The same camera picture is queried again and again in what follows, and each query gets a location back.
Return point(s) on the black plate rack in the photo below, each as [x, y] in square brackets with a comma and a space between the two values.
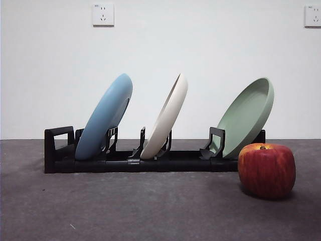
[150, 166]

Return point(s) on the green round plate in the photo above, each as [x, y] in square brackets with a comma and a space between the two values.
[247, 113]

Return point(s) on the red apple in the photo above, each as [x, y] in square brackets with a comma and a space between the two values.
[267, 173]

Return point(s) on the cream round plate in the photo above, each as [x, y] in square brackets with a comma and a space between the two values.
[165, 120]

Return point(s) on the white wall socket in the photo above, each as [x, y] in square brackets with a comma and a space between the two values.
[313, 16]
[103, 14]

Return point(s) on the blue round plate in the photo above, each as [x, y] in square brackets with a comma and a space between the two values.
[100, 120]

